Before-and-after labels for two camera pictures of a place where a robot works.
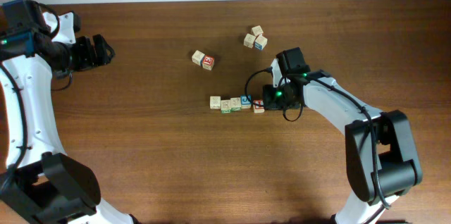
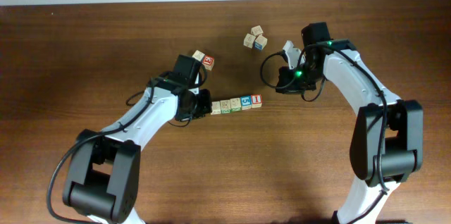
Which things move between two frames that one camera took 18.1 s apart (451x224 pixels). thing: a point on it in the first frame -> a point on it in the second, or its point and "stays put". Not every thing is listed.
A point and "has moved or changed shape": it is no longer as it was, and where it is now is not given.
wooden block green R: x=225 y=106 stays put
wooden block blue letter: x=260 y=41 stays put
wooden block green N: x=235 y=103 stays put
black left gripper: x=91 y=58 -> x=204 y=106
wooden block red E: x=208 y=63 stays put
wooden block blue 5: x=245 y=102 stays put
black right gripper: x=269 y=103 -> x=285 y=86
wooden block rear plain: x=256 y=30 stays put
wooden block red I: x=258 y=109 has moved or changed shape
